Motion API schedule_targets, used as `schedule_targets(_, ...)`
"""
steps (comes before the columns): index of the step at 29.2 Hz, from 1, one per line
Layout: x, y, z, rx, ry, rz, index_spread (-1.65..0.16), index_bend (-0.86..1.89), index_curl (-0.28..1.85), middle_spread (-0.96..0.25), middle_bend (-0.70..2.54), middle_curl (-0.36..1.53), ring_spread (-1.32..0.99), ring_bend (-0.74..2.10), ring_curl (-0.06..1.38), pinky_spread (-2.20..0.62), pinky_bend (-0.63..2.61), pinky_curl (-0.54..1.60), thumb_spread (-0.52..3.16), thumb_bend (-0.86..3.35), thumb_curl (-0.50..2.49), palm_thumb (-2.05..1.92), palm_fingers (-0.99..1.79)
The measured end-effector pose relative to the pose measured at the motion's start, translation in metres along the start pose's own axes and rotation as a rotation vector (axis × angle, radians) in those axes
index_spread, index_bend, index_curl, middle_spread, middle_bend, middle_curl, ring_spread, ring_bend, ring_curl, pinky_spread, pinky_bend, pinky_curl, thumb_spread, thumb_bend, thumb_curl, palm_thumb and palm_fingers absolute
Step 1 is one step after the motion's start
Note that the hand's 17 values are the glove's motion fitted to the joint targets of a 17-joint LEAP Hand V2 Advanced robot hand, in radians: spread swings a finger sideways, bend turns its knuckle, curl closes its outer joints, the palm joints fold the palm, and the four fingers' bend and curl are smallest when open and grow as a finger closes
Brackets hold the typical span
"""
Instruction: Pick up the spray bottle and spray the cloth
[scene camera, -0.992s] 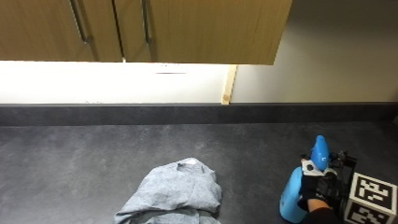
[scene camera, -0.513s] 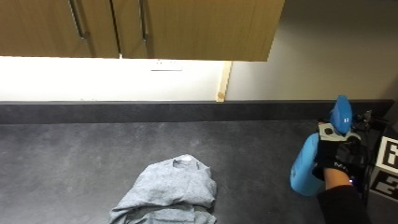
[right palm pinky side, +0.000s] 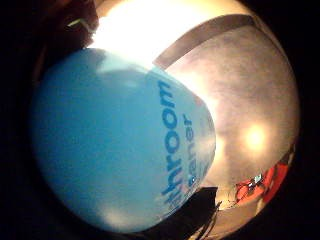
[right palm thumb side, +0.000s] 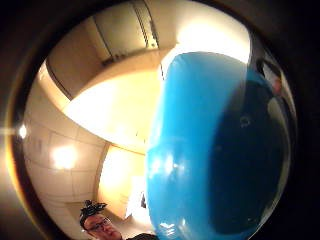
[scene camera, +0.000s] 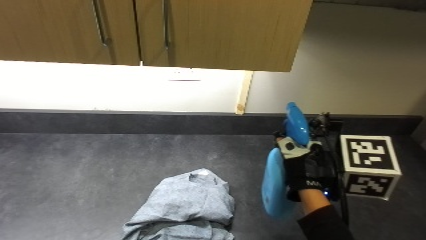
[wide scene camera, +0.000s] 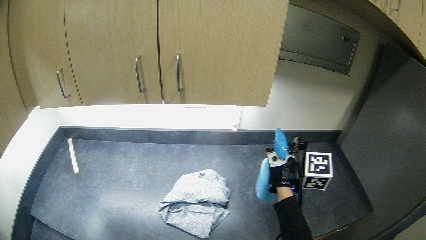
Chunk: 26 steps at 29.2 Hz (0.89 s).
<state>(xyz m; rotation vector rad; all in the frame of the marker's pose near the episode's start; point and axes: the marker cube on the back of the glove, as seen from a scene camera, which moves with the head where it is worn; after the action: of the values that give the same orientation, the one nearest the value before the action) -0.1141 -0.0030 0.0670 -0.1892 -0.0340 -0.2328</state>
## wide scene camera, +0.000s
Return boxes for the white cube with black markers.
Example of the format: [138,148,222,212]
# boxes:
[301,151,334,192]

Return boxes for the grey wall panel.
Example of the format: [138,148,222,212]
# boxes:
[277,3,362,76]

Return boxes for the dark grey appliance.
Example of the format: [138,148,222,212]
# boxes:
[338,43,426,240]

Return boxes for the grey crumpled cloth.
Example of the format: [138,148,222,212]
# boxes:
[157,168,233,240]

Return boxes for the wooden corner cabinet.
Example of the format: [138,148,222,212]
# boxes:
[367,0,426,63]

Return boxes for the white stick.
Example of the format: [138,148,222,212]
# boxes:
[65,137,81,175]

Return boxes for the blue spray bottle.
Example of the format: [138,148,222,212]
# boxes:
[254,127,293,203]

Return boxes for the metal cabinet handle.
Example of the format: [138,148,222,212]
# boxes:
[54,68,72,100]
[133,55,146,95]
[174,52,185,95]

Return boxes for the wooden cabinet door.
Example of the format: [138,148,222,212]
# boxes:
[155,0,290,108]
[62,0,163,106]
[6,0,84,109]

